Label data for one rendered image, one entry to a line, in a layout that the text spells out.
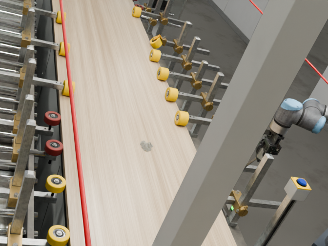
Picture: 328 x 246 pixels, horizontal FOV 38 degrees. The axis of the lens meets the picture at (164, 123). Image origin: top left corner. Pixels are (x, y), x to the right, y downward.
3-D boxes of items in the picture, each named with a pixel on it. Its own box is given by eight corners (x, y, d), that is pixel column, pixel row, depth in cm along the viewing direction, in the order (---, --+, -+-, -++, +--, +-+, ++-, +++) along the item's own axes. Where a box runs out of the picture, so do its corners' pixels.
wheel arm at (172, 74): (228, 87, 326) (230, 83, 324) (229, 90, 323) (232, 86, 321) (160, 73, 307) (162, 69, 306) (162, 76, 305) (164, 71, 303)
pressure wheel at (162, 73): (169, 66, 305) (169, 77, 302) (164, 71, 312) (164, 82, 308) (160, 64, 303) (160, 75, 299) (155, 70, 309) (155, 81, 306)
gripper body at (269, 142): (264, 154, 233) (275, 135, 227) (257, 143, 240) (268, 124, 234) (276, 156, 236) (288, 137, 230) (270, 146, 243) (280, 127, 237)
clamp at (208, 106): (205, 100, 300) (209, 93, 298) (212, 112, 290) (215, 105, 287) (197, 98, 298) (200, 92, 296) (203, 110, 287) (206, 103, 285)
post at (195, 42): (174, 95, 345) (199, 36, 322) (176, 97, 343) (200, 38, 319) (170, 94, 344) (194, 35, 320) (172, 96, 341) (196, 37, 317)
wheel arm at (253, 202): (277, 206, 254) (281, 200, 252) (280, 211, 251) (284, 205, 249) (205, 198, 238) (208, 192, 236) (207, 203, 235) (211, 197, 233)
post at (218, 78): (193, 135, 306) (223, 72, 282) (194, 138, 303) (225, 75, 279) (188, 134, 305) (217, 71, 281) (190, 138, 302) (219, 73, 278)
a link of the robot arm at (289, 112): (304, 110, 220) (284, 101, 220) (292, 131, 226) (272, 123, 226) (304, 102, 228) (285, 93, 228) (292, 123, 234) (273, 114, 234)
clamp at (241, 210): (237, 198, 248) (241, 191, 245) (246, 217, 237) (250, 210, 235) (227, 196, 245) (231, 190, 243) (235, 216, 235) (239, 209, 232)
